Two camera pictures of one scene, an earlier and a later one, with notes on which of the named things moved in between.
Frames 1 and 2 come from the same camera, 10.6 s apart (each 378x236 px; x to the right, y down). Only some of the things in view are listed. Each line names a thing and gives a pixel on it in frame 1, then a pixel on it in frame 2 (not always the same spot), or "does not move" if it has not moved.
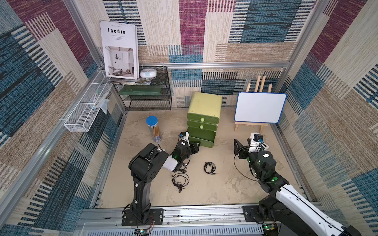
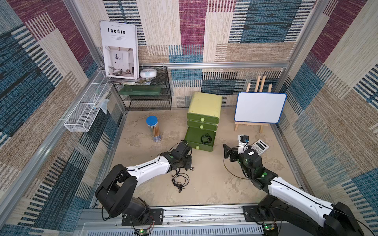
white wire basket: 80,119 does not move
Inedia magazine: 120,43 does not move
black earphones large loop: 179,180 does not move
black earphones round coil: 209,167 to 205,139
